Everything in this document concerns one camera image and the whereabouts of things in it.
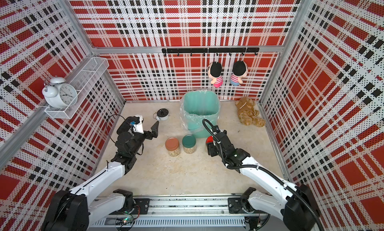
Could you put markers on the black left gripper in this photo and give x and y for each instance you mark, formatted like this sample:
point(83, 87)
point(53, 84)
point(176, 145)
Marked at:
point(154, 131)

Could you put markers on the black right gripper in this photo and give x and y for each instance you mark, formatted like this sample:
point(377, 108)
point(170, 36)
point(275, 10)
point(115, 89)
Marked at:
point(211, 149)

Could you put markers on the red jar lid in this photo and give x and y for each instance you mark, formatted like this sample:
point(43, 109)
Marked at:
point(209, 140)

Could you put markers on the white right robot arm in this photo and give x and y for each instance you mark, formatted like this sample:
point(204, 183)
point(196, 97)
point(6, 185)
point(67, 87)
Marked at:
point(295, 205)

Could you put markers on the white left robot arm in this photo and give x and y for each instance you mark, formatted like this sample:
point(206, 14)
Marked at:
point(79, 208)

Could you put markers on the white round device black top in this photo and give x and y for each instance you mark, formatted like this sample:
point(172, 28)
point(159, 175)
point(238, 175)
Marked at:
point(161, 115)

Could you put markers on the orange lid peanut jar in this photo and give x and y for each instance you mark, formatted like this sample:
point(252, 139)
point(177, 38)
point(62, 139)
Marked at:
point(173, 146)

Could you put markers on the green lid peanut jar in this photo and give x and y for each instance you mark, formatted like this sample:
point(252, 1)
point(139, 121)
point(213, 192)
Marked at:
point(189, 144)

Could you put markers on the tan teddy bear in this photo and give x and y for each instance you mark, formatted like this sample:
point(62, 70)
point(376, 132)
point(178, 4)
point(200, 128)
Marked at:
point(247, 113)

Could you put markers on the clear plastic bin liner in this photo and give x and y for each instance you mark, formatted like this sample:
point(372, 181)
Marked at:
point(192, 111)

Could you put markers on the green plastic trash bin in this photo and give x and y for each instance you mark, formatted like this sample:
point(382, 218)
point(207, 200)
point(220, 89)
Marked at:
point(199, 111)

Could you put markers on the pink striped hanging doll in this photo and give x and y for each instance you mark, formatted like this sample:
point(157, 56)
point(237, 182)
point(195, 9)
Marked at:
point(215, 74)

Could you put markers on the blue striped hanging doll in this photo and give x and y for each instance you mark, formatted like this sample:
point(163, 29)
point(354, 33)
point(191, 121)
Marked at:
point(240, 71)

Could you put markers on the white twin-bell alarm clock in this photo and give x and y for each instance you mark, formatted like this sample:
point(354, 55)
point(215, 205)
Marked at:
point(58, 93)

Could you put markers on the metal base rail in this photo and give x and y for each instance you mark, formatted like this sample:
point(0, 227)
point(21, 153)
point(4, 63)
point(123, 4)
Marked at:
point(221, 212)

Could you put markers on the white wire mesh shelf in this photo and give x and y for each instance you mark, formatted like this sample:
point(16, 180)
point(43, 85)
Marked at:
point(83, 81)

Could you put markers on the green circuit board with wires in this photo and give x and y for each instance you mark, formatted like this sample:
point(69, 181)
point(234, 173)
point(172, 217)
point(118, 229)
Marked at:
point(127, 223)

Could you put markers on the black wall hook rail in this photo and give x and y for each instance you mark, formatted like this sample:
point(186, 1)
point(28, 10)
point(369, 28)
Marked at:
point(240, 50)

